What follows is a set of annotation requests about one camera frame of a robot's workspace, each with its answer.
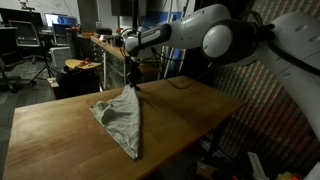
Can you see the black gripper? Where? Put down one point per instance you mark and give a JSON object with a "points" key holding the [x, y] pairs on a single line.
{"points": [[134, 74]]}

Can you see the grey striped towel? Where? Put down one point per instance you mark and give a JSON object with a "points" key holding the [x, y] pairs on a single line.
{"points": [[120, 118]]}

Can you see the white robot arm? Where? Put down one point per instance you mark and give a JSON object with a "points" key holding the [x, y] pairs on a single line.
{"points": [[289, 47]]}

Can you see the wooden top workbench cabinet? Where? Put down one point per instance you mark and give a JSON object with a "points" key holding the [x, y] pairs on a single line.
{"points": [[115, 67]]}

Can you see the round wooden stool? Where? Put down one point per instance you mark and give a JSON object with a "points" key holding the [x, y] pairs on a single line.
{"points": [[85, 65]]}

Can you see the black vertical pole stand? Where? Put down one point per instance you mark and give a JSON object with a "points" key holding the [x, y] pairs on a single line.
{"points": [[135, 8]]}

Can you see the lit computer monitor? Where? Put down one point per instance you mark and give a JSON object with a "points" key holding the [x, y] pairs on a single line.
{"points": [[52, 19]]}

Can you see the grey mesh office chair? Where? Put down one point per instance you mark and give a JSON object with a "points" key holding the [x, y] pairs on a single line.
{"points": [[27, 37]]}

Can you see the black camera tripod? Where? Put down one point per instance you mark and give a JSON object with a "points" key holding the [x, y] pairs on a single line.
{"points": [[50, 70]]}

